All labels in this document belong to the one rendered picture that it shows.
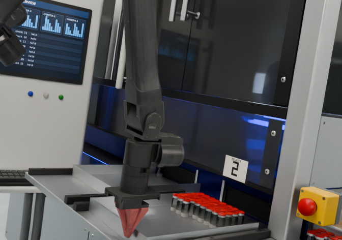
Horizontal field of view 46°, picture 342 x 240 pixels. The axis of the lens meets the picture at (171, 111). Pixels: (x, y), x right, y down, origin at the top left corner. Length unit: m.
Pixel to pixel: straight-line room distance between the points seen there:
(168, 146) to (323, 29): 0.47
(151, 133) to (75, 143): 0.97
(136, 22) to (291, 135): 0.49
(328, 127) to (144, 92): 0.52
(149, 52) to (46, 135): 0.99
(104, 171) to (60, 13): 0.65
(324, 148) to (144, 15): 0.59
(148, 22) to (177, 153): 0.28
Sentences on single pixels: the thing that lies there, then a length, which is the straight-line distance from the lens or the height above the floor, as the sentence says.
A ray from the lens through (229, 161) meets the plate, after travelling 1.17.
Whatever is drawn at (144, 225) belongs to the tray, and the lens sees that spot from 1.02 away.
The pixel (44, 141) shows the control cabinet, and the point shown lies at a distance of 1.72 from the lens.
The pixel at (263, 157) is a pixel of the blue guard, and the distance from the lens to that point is 1.10.
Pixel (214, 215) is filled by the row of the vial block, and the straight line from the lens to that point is 1.06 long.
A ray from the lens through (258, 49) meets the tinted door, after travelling 1.16.
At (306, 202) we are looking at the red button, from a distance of 0.99.
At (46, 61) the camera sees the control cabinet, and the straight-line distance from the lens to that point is 1.68.
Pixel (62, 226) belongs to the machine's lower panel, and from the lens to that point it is 2.13.
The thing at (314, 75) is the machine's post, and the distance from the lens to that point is 1.03.
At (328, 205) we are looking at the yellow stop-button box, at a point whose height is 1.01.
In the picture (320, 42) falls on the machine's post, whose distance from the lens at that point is 1.04.
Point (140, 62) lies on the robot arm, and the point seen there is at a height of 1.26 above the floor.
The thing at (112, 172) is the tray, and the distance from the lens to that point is 1.47.
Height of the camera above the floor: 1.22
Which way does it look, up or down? 4 degrees down
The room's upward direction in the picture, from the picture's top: 9 degrees clockwise
